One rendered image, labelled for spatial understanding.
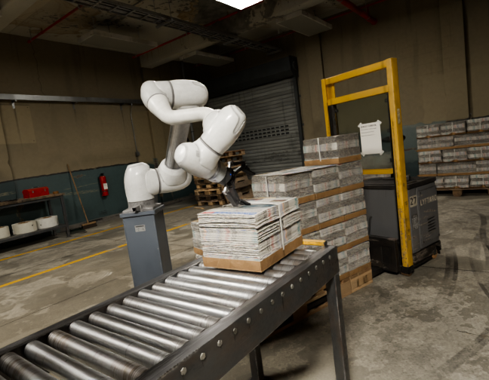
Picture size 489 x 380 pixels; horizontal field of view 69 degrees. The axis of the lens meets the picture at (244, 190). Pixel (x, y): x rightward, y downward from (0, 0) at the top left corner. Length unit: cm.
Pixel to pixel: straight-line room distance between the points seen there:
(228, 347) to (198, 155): 62
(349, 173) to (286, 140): 699
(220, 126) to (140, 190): 98
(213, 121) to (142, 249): 111
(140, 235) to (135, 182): 30
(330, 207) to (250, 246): 154
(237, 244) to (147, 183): 88
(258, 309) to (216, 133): 59
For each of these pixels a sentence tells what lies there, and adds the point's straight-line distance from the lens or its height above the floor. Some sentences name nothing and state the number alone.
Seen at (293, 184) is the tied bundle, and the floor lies 99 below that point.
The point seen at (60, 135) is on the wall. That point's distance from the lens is 895.
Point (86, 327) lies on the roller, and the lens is 125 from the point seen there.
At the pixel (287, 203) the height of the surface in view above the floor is 102.
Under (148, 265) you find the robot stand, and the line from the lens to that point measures 216.
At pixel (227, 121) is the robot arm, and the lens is 123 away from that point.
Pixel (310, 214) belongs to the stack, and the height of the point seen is 74.
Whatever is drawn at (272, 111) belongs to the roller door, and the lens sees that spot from 1011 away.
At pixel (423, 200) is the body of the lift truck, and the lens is 363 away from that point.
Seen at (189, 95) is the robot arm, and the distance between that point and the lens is 175.
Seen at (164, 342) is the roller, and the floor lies 79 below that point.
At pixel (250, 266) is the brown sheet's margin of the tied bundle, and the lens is 138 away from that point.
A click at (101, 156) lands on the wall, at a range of 934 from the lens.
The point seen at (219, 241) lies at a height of 92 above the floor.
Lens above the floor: 127
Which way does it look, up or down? 6 degrees down
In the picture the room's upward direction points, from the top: 7 degrees counter-clockwise
